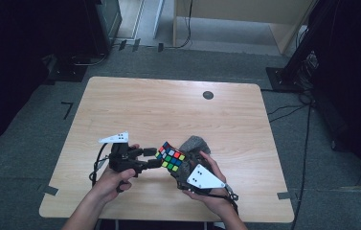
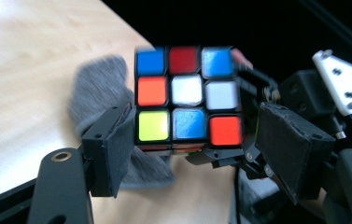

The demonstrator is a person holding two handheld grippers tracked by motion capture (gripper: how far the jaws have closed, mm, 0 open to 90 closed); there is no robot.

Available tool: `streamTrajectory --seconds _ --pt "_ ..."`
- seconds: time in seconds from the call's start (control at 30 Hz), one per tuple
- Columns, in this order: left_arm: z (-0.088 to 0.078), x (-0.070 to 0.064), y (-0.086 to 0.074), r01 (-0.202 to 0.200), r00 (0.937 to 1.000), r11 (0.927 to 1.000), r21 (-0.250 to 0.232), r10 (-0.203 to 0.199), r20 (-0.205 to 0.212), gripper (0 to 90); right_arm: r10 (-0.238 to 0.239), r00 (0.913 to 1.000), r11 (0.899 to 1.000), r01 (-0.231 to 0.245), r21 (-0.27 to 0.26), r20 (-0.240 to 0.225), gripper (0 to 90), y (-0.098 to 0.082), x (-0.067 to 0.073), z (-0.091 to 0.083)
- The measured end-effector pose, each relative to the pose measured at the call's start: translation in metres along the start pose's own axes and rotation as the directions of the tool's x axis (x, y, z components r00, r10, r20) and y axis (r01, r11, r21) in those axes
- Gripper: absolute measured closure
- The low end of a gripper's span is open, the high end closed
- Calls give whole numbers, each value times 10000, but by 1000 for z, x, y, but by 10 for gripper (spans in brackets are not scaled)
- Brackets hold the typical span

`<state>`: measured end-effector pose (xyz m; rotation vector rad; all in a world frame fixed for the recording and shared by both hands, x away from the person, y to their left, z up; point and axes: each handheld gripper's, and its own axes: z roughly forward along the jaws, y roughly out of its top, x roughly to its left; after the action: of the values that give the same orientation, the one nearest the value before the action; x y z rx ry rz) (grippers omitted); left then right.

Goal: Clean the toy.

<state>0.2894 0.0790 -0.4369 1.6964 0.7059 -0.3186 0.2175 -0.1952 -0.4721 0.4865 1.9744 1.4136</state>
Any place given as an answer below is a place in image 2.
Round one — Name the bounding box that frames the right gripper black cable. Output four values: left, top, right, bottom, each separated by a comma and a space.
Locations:
232, 169, 243, 224

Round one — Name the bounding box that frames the multicoloured puzzle cube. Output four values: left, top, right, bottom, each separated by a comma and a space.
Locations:
134, 46, 245, 155

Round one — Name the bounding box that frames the grey cloth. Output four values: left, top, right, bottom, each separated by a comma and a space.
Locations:
67, 55, 176, 190

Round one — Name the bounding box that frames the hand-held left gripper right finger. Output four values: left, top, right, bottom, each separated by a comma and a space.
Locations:
254, 102, 336, 204

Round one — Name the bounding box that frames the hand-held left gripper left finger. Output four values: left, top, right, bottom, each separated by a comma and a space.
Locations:
80, 102, 137, 199

